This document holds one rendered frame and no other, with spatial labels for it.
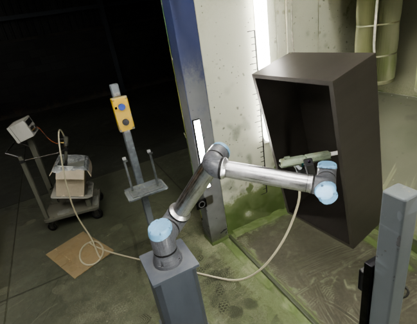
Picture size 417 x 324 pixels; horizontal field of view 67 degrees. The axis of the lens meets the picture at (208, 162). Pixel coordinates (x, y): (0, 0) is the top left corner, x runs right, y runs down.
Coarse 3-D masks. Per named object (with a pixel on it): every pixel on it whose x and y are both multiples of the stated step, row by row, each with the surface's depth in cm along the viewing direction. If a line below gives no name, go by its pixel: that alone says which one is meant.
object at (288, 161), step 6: (288, 156) 184; (294, 156) 187; (300, 156) 186; (306, 156) 185; (312, 156) 185; (318, 156) 185; (324, 156) 186; (330, 156) 186; (282, 162) 183; (288, 162) 184; (294, 162) 184; (300, 162) 185
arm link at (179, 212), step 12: (216, 144) 172; (228, 156) 174; (192, 180) 183; (204, 180) 178; (192, 192) 185; (180, 204) 193; (192, 204) 191; (168, 216) 199; (180, 216) 197; (180, 228) 200
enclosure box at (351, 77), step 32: (288, 64) 191; (320, 64) 174; (352, 64) 160; (288, 96) 221; (320, 96) 210; (352, 96) 162; (288, 128) 230; (320, 128) 225; (352, 128) 170; (352, 160) 179; (288, 192) 251; (352, 192) 189; (320, 224) 236; (352, 224) 200
